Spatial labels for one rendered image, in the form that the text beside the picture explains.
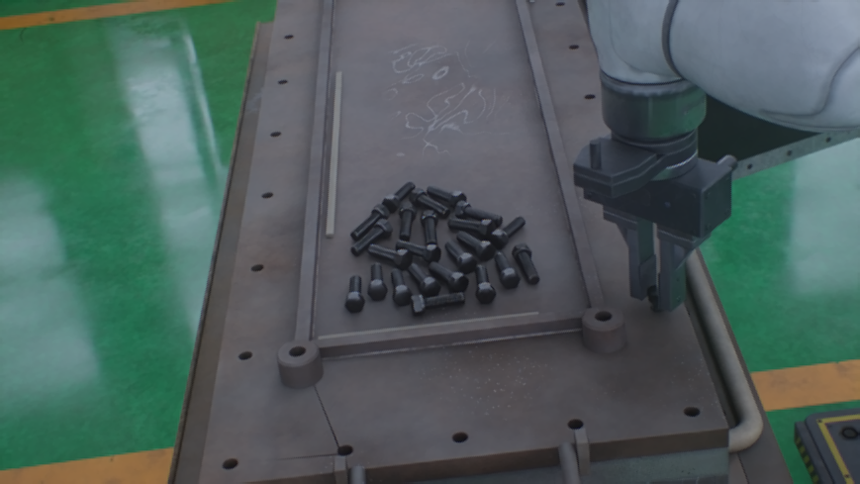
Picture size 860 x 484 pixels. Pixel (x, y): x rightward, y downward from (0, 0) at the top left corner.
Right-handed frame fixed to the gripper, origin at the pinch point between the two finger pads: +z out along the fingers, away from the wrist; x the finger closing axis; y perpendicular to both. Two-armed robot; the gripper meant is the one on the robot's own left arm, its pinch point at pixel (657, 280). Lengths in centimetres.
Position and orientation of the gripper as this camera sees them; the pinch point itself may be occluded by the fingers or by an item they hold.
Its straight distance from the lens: 123.6
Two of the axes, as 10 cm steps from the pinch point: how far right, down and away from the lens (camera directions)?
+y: 6.7, -4.6, 5.8
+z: 1.1, 8.4, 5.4
